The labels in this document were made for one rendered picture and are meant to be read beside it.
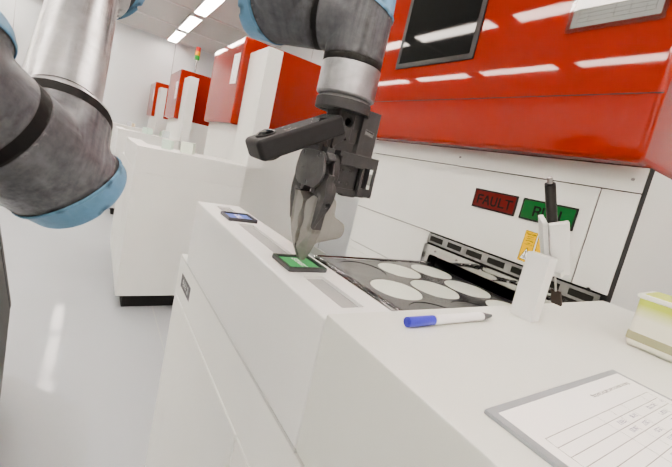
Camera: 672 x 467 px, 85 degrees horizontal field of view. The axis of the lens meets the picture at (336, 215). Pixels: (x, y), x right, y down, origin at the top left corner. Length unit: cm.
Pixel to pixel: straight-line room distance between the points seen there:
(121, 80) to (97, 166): 793
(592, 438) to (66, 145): 50
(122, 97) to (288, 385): 810
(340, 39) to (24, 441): 49
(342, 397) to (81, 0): 59
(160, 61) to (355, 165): 811
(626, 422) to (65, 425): 46
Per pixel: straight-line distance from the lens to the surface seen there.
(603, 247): 87
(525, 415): 31
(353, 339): 33
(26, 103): 44
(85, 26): 63
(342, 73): 46
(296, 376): 41
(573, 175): 91
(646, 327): 60
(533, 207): 93
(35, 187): 46
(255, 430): 52
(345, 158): 46
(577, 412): 35
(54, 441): 44
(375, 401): 31
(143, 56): 848
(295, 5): 51
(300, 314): 40
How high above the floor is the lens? 110
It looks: 8 degrees down
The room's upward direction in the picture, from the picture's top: 13 degrees clockwise
